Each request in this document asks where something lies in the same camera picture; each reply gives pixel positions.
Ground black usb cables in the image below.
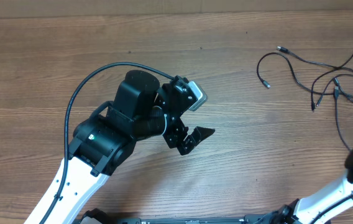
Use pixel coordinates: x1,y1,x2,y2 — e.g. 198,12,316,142
315,73,353,152

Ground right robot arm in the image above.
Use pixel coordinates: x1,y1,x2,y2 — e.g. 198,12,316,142
270,150,353,224

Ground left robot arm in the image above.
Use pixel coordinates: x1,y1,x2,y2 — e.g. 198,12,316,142
26,70,214,223

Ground separated black cable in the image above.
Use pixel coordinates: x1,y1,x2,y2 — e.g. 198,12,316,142
256,52,353,109
277,45,353,112

